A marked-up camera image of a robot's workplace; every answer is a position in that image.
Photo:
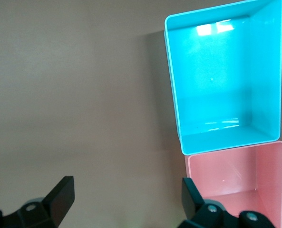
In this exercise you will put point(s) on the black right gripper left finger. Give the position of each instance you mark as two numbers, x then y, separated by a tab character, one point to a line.
50	209

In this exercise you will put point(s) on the blue plastic bin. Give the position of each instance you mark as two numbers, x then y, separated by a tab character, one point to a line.
226	83

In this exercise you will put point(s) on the pink plastic bin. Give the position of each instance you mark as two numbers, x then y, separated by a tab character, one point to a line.
238	171

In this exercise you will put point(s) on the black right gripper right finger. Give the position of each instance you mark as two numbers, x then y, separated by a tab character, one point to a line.
202	213

